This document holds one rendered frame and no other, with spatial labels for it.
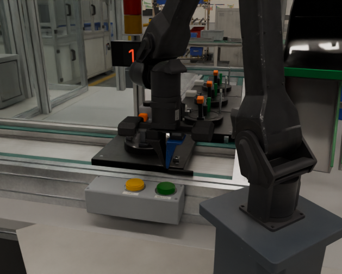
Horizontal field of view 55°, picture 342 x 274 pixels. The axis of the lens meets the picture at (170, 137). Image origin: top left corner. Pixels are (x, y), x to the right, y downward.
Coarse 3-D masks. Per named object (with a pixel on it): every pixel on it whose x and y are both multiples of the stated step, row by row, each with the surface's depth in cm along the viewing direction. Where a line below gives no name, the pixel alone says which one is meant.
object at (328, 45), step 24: (312, 0) 84; (336, 0) 82; (288, 24) 76; (312, 24) 84; (336, 24) 82; (288, 48) 78; (312, 48) 76; (336, 48) 75; (288, 72) 70; (312, 72) 68; (336, 72) 66
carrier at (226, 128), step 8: (208, 104) 114; (192, 112) 115; (208, 112) 115; (216, 112) 115; (224, 112) 122; (184, 120) 110; (192, 120) 107; (200, 120) 106; (208, 120) 106; (216, 120) 107; (224, 120) 113; (216, 128) 105; (224, 128) 105; (216, 136) 101
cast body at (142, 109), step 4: (144, 104) 87; (148, 104) 86; (140, 108) 87; (144, 108) 86; (148, 108) 86; (140, 112) 87; (144, 112) 87; (148, 112) 86; (148, 116) 87; (148, 120) 86
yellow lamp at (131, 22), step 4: (124, 16) 91; (128, 16) 90; (132, 16) 90; (136, 16) 90; (140, 16) 91; (124, 20) 92; (128, 20) 90; (132, 20) 90; (136, 20) 91; (140, 20) 92; (124, 24) 93; (128, 24) 91; (132, 24) 91; (136, 24) 91; (140, 24) 92; (128, 28) 91; (132, 28) 91; (136, 28) 91; (140, 28) 92; (128, 32) 92; (132, 32) 91; (136, 32) 92; (140, 32) 92
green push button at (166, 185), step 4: (160, 184) 71; (164, 184) 71; (168, 184) 71; (172, 184) 71; (160, 188) 69; (164, 188) 69; (168, 188) 69; (172, 188) 69; (160, 192) 69; (164, 192) 69; (168, 192) 69; (172, 192) 69
